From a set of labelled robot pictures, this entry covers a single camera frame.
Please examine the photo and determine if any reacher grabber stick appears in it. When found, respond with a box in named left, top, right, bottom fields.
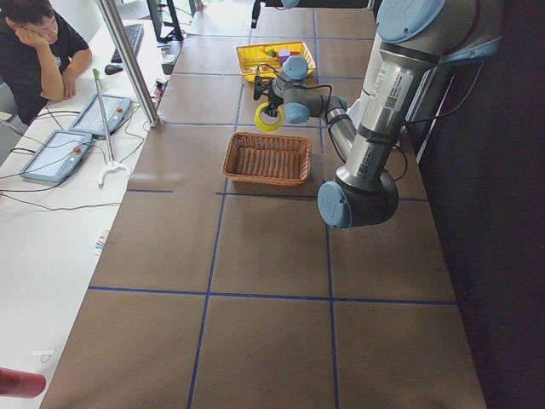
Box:
left=93, top=68, right=131, bottom=189

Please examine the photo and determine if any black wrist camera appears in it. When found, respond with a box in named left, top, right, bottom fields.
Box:
left=253, top=76, right=273, bottom=101

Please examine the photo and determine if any yellow tape roll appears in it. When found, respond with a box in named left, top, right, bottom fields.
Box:
left=254, top=102, right=285, bottom=133

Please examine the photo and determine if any black computer mouse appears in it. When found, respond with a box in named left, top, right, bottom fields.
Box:
left=104, top=64, right=123, bottom=76

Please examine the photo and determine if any red cylinder object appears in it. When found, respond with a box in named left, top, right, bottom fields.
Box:
left=0, top=367, right=46, bottom=399

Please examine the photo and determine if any far teach pendant tablet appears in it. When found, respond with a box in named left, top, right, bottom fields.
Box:
left=69, top=95, right=131, bottom=137

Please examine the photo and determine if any purple foam cube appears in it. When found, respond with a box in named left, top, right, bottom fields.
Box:
left=277, top=49, right=299, bottom=66

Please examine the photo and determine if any aluminium frame post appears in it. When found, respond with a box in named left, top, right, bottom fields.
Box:
left=97, top=0, right=161, bottom=129

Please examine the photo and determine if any black monitor stand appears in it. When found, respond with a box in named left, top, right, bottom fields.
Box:
left=146, top=0, right=184, bottom=43

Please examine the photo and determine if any brown wicker basket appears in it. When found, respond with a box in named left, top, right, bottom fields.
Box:
left=222, top=132, right=312, bottom=187

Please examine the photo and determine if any near teach pendant tablet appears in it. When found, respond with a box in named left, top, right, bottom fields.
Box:
left=20, top=130, right=93, bottom=183

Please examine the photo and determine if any black keyboard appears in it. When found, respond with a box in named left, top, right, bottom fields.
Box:
left=111, top=23, right=144, bottom=64

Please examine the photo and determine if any seated person black shirt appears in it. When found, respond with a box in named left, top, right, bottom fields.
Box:
left=1, top=1, right=92, bottom=125

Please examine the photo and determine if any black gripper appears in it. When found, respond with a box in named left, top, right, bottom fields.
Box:
left=262, top=83, right=284, bottom=116

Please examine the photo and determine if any teach pendant tablet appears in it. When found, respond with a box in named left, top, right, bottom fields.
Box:
left=69, top=95, right=131, bottom=137
left=20, top=130, right=93, bottom=183

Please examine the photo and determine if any yellow plastic basket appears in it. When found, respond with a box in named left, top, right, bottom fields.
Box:
left=236, top=41, right=316, bottom=82

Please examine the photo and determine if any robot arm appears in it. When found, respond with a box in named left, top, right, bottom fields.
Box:
left=254, top=1, right=504, bottom=228
left=250, top=0, right=300, bottom=29

